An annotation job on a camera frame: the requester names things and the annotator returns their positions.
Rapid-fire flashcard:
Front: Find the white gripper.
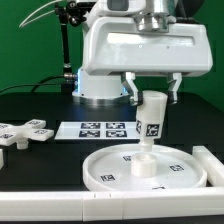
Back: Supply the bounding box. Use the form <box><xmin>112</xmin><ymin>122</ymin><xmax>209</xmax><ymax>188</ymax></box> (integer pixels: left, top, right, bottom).
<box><xmin>83</xmin><ymin>17</ymin><xmax>213</xmax><ymax>106</ymax></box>

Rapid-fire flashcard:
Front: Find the white round table top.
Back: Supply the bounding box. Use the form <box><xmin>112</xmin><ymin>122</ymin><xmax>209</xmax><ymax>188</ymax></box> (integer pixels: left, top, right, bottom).
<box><xmin>83</xmin><ymin>144</ymin><xmax>207</xmax><ymax>191</ymax></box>

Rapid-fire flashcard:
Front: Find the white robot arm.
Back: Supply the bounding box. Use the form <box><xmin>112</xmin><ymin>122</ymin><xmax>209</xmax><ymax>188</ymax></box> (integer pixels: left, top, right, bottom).
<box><xmin>75</xmin><ymin>0</ymin><xmax>213</xmax><ymax>106</ymax></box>

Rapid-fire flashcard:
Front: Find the white marker sheet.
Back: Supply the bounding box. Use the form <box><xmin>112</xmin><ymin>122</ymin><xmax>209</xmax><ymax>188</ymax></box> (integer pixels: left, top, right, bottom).
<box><xmin>55</xmin><ymin>122</ymin><xmax>139</xmax><ymax>140</ymax></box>

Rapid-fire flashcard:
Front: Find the white right fence bar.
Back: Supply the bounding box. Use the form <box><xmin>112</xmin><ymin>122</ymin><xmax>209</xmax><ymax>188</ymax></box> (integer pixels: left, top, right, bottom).
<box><xmin>192</xmin><ymin>146</ymin><xmax>224</xmax><ymax>187</ymax></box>

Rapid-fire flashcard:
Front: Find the white fence bar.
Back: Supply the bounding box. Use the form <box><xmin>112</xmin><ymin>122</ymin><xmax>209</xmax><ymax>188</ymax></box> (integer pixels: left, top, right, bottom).
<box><xmin>192</xmin><ymin>146</ymin><xmax>224</xmax><ymax>187</ymax></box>
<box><xmin>0</xmin><ymin>187</ymin><xmax>224</xmax><ymax>221</ymax></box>

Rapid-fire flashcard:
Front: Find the white front fence bar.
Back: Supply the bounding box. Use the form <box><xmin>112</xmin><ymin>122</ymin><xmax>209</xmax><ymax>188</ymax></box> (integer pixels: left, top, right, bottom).
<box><xmin>0</xmin><ymin>187</ymin><xmax>224</xmax><ymax>221</ymax></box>

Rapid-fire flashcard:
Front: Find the white cross-shaped table base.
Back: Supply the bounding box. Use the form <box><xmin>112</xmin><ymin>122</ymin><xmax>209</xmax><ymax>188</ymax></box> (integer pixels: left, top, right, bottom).
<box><xmin>0</xmin><ymin>119</ymin><xmax>54</xmax><ymax>150</ymax></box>

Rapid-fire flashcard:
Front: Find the white block at left edge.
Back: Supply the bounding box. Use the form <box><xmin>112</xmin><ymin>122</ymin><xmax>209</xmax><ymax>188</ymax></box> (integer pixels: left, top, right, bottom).
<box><xmin>0</xmin><ymin>149</ymin><xmax>4</xmax><ymax>170</ymax></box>

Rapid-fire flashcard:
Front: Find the black cable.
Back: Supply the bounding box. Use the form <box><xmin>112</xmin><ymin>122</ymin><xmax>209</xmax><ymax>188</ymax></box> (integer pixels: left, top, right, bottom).
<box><xmin>0</xmin><ymin>74</ymin><xmax>78</xmax><ymax>96</ymax></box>

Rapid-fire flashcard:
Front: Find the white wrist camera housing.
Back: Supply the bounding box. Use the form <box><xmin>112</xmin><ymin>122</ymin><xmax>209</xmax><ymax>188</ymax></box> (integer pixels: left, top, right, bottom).
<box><xmin>96</xmin><ymin>0</ymin><xmax>148</xmax><ymax>18</ymax></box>

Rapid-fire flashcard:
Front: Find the white cable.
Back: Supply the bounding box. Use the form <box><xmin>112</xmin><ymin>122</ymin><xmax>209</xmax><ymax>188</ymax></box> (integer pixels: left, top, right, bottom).
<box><xmin>18</xmin><ymin>0</ymin><xmax>68</xmax><ymax>29</ymax></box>

